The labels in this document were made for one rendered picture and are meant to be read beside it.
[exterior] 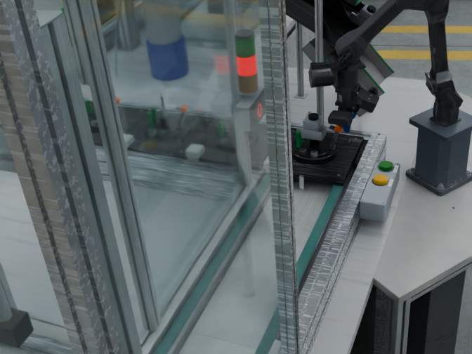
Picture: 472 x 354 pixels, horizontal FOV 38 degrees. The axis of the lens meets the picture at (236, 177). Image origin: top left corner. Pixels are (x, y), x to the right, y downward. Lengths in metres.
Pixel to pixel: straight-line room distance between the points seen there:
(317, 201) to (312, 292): 0.41
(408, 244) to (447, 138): 0.31
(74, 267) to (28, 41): 0.19
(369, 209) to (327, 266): 0.28
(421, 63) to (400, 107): 2.35
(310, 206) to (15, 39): 1.53
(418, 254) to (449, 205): 0.24
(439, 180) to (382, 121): 0.43
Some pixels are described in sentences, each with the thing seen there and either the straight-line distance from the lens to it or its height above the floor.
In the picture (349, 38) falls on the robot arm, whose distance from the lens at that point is 1.87.
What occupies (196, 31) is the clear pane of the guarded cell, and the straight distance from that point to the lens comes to 0.74.
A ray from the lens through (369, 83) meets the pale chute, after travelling 2.30.
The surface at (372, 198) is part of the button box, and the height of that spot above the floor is 0.96.
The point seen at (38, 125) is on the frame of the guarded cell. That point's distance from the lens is 0.50.
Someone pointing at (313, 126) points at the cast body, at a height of 1.07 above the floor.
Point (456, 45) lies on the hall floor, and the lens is 5.16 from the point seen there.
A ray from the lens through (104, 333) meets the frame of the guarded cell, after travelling 0.65.
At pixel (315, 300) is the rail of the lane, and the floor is 0.96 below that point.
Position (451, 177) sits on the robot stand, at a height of 0.90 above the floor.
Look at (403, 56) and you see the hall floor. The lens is 4.96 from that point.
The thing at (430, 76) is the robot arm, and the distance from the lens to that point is 1.99.
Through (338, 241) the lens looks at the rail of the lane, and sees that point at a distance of 1.76.
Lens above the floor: 2.08
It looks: 34 degrees down
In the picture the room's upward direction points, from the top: 6 degrees counter-clockwise
